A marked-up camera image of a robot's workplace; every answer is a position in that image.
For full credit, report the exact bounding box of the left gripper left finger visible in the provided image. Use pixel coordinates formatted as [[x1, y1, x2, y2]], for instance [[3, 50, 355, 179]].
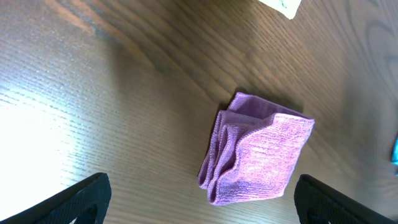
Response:
[[1, 172, 112, 224]]

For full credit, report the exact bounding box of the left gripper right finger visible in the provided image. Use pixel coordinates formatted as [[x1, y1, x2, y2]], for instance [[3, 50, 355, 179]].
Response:
[[294, 174, 396, 224]]

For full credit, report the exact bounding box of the purple microfiber cloth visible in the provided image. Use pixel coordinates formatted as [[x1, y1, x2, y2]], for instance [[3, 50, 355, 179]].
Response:
[[198, 92, 315, 205]]

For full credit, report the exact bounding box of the blue microfiber cloth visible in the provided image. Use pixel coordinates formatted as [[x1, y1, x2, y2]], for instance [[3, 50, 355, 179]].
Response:
[[391, 137, 398, 166]]

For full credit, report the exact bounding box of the white paper sheet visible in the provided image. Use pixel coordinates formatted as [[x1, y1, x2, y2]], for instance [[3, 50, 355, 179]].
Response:
[[259, 0, 302, 20]]

